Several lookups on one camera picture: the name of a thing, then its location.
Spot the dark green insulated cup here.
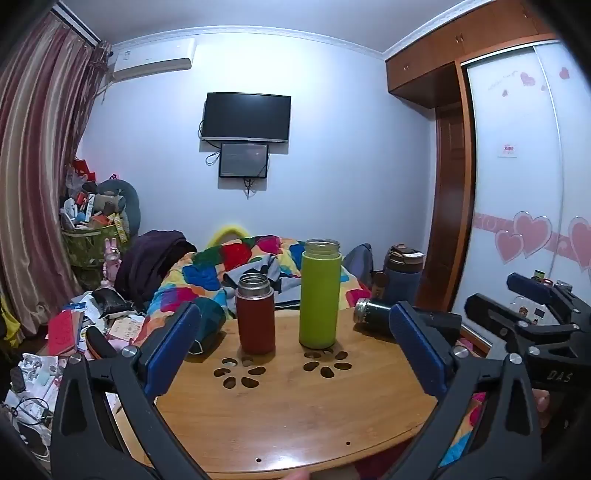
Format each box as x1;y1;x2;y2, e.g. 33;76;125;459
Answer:
353;298;394;329

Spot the red insulated cup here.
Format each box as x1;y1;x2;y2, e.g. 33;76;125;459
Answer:
235;272;277;355

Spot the dark purple cloth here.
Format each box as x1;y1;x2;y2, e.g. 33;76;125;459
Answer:
115;229;198;305

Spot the black wall television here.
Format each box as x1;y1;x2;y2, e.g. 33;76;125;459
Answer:
202;92;292;144

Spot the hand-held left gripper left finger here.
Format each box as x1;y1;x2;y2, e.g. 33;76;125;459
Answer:
50;301;211;480

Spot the striped curtain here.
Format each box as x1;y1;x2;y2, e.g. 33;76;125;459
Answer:
0;11;112;340

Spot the pink rabbit toy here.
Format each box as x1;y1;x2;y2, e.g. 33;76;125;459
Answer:
102;237;123;288

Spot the black bag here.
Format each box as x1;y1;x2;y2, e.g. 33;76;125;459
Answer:
90;288;136;320

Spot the wooden wardrobe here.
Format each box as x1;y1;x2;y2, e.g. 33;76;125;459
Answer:
385;0;565;326

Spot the white heart-print sliding door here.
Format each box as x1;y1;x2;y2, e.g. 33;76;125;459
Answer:
451;41;591;344

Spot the yellow ring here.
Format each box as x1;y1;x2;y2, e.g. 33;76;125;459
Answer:
207;224;250;249

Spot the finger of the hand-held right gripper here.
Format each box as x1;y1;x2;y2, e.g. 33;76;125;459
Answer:
506;272;578;324
464;293;546;358

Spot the large grey-blue bottle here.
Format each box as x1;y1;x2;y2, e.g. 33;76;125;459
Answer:
382;244;424;306

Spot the red book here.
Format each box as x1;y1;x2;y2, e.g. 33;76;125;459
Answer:
46;310;84;357

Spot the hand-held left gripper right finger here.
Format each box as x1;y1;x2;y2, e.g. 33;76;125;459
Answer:
385;301;543;480

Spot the small black wall monitor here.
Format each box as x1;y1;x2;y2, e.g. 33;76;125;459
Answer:
218;142;270;180

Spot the white air conditioner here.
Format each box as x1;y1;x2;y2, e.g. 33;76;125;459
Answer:
112;39;197;84

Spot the person's right hand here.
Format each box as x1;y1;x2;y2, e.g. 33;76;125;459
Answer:
534;389;553;431

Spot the colourful patchwork blanket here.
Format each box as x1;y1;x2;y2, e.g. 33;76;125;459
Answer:
139;234;375;344

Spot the grey-blue backpack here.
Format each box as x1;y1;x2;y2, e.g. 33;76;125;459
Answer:
343;243;375;283

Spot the green basket of clutter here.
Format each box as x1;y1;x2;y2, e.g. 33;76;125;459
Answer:
60;185;130;271

